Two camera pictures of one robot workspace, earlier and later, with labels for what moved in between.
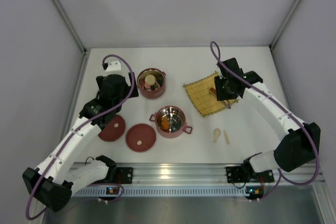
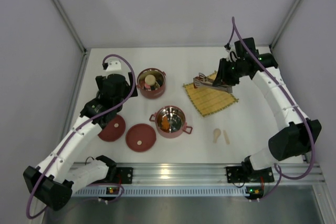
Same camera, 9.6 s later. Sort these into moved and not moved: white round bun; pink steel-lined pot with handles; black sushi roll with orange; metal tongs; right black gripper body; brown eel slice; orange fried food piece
Moved: metal tongs; right black gripper body; brown eel slice
Not moved: pink steel-lined pot with handles; black sushi roll with orange; orange fried food piece; white round bun
